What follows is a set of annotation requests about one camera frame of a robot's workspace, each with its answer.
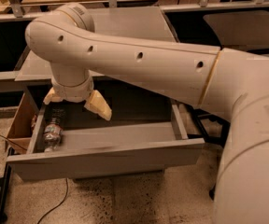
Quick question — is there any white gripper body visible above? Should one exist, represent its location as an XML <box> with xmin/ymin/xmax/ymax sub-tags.
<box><xmin>50</xmin><ymin>63</ymin><xmax>93</xmax><ymax>103</ymax></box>

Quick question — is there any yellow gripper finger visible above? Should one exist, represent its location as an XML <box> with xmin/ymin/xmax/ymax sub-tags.
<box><xmin>43</xmin><ymin>88</ymin><xmax>63</xmax><ymax>105</ymax></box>
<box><xmin>84</xmin><ymin>90</ymin><xmax>112</xmax><ymax>120</ymax></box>

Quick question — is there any clear plastic water bottle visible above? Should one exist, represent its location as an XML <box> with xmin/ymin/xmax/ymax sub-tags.
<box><xmin>43</xmin><ymin>108</ymin><xmax>65</xmax><ymax>152</ymax></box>

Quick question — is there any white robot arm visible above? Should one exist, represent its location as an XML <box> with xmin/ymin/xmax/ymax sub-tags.
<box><xmin>25</xmin><ymin>3</ymin><xmax>269</xmax><ymax>224</ymax></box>

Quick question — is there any grey open top drawer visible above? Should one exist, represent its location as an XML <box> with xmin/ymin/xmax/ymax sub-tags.
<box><xmin>6</xmin><ymin>81</ymin><xmax>205</xmax><ymax>182</ymax></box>

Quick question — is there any grey drawer cabinet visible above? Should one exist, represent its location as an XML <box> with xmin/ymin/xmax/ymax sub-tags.
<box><xmin>14</xmin><ymin>6</ymin><xmax>191</xmax><ymax>182</ymax></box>

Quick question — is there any brown cardboard box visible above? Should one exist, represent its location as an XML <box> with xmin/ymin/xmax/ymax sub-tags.
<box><xmin>6</xmin><ymin>94</ymin><xmax>36</xmax><ymax>154</ymax></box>

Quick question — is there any black table leg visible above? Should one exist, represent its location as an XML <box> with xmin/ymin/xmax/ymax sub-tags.
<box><xmin>0</xmin><ymin>147</ymin><xmax>16</xmax><ymax>224</ymax></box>

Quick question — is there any black office chair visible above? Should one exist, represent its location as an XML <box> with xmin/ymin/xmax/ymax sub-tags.
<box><xmin>187</xmin><ymin>10</ymin><xmax>269</xmax><ymax>204</ymax></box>

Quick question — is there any black floor cable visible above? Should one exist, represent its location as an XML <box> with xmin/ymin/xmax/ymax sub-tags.
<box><xmin>0</xmin><ymin>132</ymin><xmax>70</xmax><ymax>224</ymax></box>

